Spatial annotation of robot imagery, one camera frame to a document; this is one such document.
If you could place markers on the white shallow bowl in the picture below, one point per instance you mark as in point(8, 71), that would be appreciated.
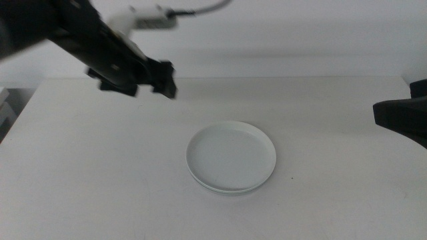
point(230, 156)

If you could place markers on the pale green shallow bowl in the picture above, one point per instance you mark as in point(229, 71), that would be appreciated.
point(233, 193)

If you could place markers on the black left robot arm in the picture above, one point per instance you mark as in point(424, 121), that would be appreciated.
point(40, 23)

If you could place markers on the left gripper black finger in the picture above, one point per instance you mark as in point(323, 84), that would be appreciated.
point(120, 89)
point(165, 80)

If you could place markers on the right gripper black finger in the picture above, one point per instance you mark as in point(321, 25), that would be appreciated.
point(403, 115)
point(419, 88)

